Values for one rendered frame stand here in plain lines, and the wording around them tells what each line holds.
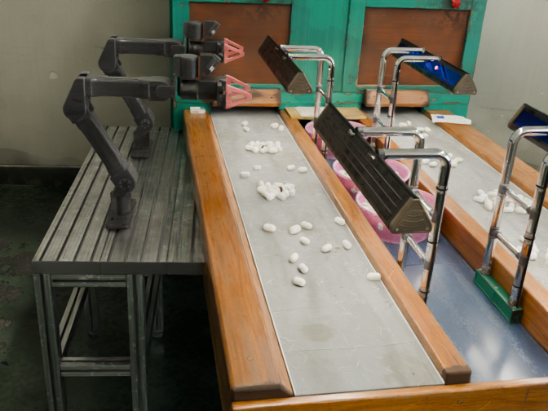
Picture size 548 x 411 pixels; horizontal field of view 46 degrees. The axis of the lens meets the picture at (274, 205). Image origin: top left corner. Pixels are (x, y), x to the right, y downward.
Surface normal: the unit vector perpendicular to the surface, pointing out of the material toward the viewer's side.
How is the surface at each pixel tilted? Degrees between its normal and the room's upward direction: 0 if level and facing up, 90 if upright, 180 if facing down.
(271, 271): 0
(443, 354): 0
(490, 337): 0
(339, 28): 90
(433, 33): 90
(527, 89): 90
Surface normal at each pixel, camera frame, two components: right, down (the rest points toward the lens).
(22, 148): 0.07, 0.41
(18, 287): 0.05, -0.91
